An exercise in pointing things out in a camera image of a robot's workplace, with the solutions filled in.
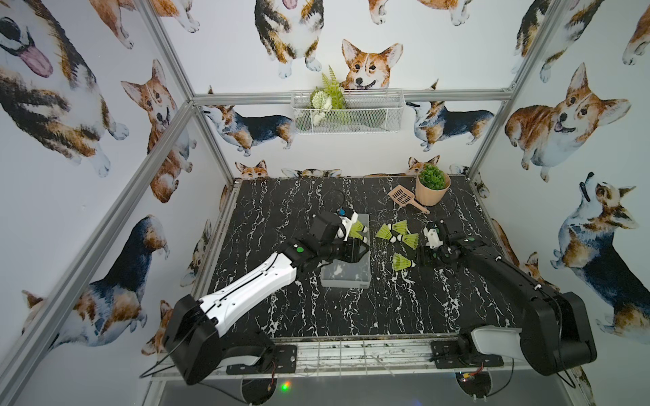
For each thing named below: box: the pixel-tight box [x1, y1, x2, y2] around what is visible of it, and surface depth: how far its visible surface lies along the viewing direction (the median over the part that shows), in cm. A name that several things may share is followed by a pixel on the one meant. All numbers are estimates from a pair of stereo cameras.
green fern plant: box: [309, 65, 347, 127], surface depth 84 cm
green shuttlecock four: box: [391, 219, 409, 236], surface depth 102 cm
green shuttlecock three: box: [374, 223, 392, 241], surface depth 100 cm
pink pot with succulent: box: [414, 163, 452, 207], surface depth 106 cm
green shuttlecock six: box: [391, 252, 417, 272], surface depth 93 cm
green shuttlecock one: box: [348, 219, 369, 240], surface depth 102 cm
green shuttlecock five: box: [396, 233, 419, 250], surface depth 99 cm
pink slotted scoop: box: [387, 184, 430, 215], surface depth 116 cm
